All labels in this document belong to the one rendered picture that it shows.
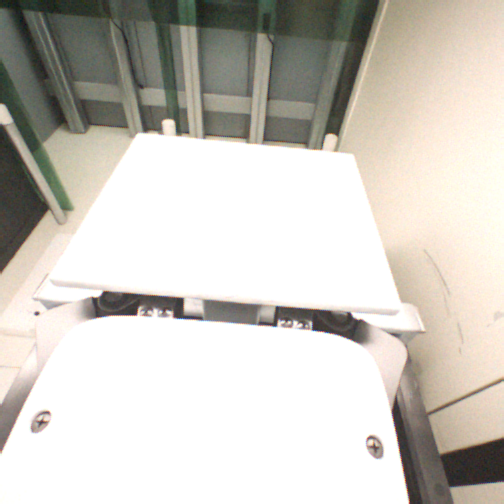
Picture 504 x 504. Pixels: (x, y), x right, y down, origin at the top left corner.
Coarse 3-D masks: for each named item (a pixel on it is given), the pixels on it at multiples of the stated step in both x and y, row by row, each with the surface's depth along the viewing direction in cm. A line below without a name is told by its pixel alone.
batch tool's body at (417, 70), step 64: (0, 0) 40; (64, 0) 40; (128, 0) 39; (192, 0) 39; (256, 0) 39; (320, 0) 38; (384, 0) 37; (448, 0) 24; (0, 64) 46; (384, 64) 36; (448, 64) 24; (0, 128) 54; (64, 128) 92; (128, 128) 95; (384, 128) 34; (448, 128) 23; (0, 192) 55; (64, 192) 65; (384, 192) 33; (448, 192) 22; (0, 256) 56; (448, 256) 22; (448, 320) 21; (0, 384) 44; (448, 384) 20; (448, 448) 20
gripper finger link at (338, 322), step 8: (320, 312) 11; (328, 312) 11; (336, 312) 11; (344, 312) 11; (312, 320) 12; (320, 320) 11; (328, 320) 11; (336, 320) 11; (344, 320) 11; (352, 320) 11; (312, 328) 12; (328, 328) 11; (336, 328) 11; (344, 328) 11
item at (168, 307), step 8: (144, 296) 11; (152, 296) 11; (160, 296) 11; (168, 296) 11; (144, 304) 10; (152, 304) 10; (160, 304) 10; (168, 304) 10; (176, 304) 13; (184, 304) 14; (144, 312) 10; (152, 312) 10; (160, 312) 10; (168, 312) 10; (176, 312) 13
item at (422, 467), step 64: (128, 192) 13; (192, 192) 13; (256, 192) 14; (320, 192) 14; (64, 256) 10; (128, 256) 11; (192, 256) 11; (256, 256) 11; (320, 256) 11; (384, 256) 12; (256, 320) 17; (384, 320) 18; (0, 448) 15
